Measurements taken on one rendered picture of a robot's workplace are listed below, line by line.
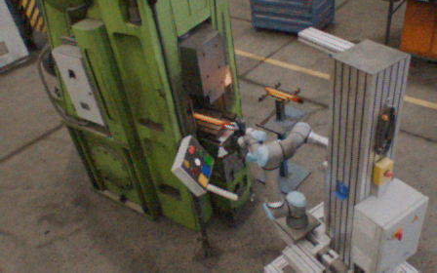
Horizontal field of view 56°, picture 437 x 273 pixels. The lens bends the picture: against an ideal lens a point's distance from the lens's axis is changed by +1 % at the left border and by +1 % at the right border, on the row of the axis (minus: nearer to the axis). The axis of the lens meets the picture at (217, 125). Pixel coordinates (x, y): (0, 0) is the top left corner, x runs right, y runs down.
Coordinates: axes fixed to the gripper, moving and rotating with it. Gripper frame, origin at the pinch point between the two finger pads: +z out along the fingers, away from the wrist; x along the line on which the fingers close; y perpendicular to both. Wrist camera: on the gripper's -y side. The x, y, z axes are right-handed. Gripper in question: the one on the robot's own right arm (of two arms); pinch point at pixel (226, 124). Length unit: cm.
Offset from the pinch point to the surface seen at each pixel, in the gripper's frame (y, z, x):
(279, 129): 26, -25, 41
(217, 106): 4.0, 26.0, 22.7
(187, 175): -11, -18, -72
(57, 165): 98, 228, -45
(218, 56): -59, 2, 5
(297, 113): 26, -30, 69
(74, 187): 98, 177, -60
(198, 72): -57, 3, -17
